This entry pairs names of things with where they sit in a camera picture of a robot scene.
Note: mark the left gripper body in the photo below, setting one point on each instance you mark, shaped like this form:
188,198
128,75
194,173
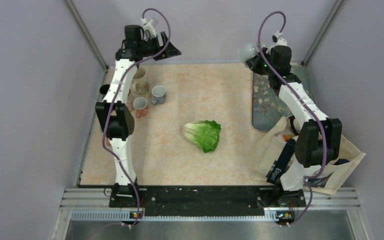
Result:
151,47

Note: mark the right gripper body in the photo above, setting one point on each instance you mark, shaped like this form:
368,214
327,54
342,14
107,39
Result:
261,67

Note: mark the pale blue glass mug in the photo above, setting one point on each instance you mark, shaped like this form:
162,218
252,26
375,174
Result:
247,52

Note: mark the cream tall mug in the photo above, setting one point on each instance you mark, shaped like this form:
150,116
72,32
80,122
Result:
140,85

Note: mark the blue grey mug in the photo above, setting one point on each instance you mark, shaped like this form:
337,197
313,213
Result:
158,95

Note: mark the terracotta pink mug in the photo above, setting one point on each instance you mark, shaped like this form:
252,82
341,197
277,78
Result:
140,104

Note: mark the brown patterned mug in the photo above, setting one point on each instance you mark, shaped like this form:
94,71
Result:
103,90

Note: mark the large pink mug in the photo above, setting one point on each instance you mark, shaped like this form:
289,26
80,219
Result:
129,103

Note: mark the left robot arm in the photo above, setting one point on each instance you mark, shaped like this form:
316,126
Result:
115,119

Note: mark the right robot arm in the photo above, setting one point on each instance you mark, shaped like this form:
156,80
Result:
318,135

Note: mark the floral patterned tray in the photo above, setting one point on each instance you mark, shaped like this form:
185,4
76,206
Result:
267,107

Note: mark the green lettuce head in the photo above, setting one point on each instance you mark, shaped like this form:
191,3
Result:
205,134

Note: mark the beige tote bag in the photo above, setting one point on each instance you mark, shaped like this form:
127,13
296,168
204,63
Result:
344,165

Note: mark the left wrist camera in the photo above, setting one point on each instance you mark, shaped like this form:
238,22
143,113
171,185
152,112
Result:
149,27

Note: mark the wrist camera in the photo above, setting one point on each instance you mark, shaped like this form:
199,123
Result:
278,40
149,27

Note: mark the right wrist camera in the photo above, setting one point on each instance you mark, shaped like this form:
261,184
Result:
278,40

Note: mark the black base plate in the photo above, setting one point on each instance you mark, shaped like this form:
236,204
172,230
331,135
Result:
204,200

